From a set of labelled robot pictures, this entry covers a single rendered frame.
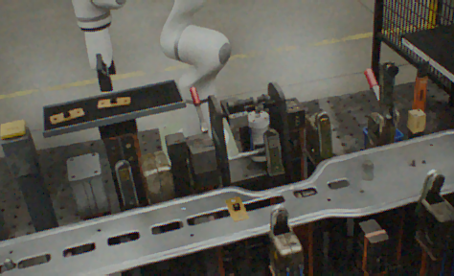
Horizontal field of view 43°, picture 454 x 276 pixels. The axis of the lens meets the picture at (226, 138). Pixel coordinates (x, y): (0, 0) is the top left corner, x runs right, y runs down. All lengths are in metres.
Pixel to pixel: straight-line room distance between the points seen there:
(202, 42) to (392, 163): 0.65
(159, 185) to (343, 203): 0.45
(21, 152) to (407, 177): 0.98
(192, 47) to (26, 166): 0.59
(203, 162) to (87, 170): 0.29
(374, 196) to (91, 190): 0.68
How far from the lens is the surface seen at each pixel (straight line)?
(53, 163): 2.25
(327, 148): 1.57
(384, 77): 1.55
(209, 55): 1.74
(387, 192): 1.45
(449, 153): 1.60
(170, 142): 1.48
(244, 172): 1.57
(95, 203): 1.46
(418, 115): 1.62
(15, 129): 1.57
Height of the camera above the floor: 1.92
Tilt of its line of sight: 34 degrees down
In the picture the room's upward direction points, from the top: 6 degrees counter-clockwise
